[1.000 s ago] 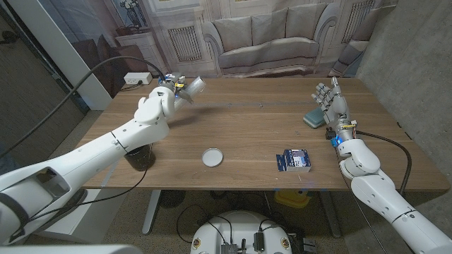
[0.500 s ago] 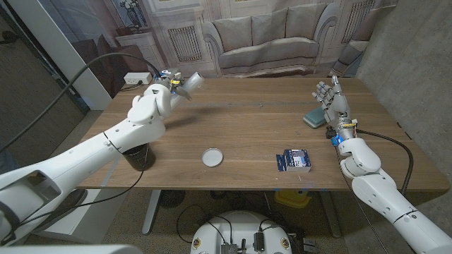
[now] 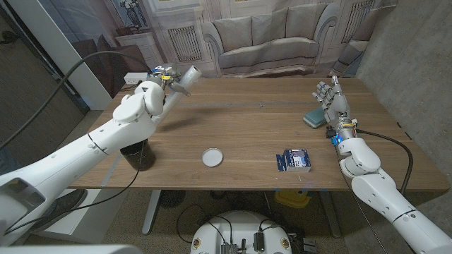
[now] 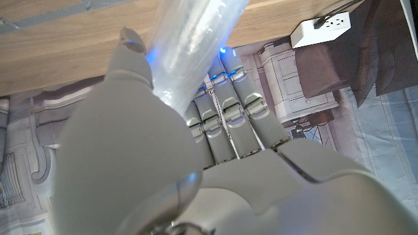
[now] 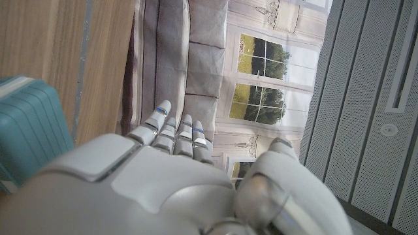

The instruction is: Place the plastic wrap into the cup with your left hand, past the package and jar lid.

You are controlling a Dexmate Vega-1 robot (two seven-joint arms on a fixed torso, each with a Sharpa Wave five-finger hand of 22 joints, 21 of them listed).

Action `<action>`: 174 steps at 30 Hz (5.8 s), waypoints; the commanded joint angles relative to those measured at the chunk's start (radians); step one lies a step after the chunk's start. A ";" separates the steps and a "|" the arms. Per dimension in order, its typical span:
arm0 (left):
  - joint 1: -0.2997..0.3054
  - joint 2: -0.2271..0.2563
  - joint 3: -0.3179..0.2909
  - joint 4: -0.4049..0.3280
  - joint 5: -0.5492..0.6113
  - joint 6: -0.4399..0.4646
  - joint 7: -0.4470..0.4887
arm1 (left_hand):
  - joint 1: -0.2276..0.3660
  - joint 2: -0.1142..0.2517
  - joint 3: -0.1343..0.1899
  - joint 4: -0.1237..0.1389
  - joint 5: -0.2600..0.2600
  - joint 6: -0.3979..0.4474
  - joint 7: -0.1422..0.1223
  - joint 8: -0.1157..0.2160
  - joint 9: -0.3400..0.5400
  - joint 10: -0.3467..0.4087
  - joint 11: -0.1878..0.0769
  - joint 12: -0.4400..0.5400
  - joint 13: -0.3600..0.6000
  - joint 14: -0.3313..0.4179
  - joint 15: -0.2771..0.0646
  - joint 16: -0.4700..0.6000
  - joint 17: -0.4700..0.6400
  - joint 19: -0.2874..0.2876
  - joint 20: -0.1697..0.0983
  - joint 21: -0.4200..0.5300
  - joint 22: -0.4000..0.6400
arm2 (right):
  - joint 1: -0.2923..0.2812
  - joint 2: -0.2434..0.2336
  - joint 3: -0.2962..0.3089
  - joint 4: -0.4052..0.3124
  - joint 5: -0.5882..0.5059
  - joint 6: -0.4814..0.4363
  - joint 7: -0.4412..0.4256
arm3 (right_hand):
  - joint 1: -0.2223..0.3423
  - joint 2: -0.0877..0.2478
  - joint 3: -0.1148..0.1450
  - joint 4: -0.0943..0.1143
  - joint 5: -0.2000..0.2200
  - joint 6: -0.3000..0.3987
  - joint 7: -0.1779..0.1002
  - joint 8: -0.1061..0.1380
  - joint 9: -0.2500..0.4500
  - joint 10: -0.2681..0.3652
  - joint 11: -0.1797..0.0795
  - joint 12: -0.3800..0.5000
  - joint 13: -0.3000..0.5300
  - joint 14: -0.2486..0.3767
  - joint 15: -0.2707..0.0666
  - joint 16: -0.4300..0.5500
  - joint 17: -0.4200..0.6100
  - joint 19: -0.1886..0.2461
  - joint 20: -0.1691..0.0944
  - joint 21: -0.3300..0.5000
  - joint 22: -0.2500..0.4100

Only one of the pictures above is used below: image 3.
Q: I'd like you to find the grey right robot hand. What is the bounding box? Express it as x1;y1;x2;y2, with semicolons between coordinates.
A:
312;75;357;140

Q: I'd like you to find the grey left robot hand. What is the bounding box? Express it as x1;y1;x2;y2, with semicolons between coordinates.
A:
146;63;191;97

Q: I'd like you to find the clear plastic wrap roll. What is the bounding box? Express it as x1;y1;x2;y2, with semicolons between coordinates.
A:
151;65;203;124

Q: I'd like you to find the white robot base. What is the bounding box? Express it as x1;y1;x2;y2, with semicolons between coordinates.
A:
189;210;293;254

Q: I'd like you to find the blue and white package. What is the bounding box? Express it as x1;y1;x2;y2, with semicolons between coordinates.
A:
275;148;312;173

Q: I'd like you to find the black cup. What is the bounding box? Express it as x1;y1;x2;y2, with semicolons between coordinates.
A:
119;138;157;172

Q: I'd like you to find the white jar lid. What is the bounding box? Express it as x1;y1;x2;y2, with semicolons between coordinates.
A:
201;147;224;168

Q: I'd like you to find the teal sponge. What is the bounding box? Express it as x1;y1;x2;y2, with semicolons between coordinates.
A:
302;106;328;129

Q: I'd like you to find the white power strip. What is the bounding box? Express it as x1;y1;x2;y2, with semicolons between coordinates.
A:
123;72;149;85

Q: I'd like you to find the printed living room backdrop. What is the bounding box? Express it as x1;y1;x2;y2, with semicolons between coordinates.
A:
37;0;398;96

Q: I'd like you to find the yellow object under table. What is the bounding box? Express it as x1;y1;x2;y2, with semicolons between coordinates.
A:
274;190;311;209

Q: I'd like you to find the grey table leg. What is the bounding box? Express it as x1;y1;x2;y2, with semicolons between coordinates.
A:
319;191;343;239

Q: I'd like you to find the white pillar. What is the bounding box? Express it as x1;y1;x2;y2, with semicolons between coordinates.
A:
6;0;114;111

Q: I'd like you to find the black round floor fan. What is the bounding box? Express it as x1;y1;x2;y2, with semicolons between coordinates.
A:
159;189;186;209

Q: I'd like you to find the white table leg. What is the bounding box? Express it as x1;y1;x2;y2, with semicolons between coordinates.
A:
141;189;162;236

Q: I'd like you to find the grey shoe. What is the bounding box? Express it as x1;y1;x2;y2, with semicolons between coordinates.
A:
30;188;88;232

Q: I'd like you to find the white robot torso edge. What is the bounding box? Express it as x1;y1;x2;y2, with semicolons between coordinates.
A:
0;245;144;254

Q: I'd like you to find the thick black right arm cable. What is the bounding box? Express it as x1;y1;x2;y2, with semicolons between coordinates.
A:
356;128;414;197

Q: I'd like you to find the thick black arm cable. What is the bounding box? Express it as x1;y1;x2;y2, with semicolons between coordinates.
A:
0;51;153;149
356;128;414;197

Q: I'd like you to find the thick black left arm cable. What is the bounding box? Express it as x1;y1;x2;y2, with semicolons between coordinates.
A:
0;51;153;149

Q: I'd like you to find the black floor cable loop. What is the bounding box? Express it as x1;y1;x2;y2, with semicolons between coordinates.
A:
175;203;234;245

